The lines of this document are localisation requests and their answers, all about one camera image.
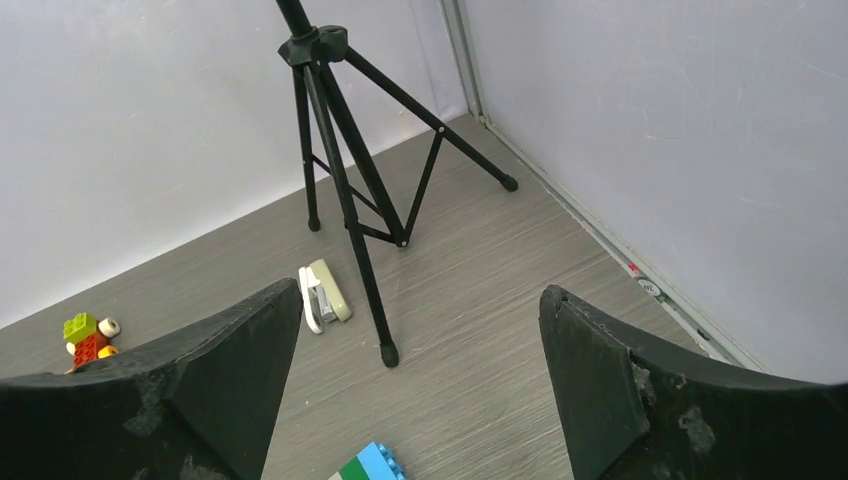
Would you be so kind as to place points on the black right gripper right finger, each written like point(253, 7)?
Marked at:
point(635, 406)

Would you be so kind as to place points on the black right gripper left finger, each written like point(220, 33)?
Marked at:
point(198, 403)

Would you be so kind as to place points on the red green toy brick car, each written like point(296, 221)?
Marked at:
point(88, 339)

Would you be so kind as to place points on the blue green white brick block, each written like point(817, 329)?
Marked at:
point(374, 462)

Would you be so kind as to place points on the black music stand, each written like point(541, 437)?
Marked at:
point(331, 140)

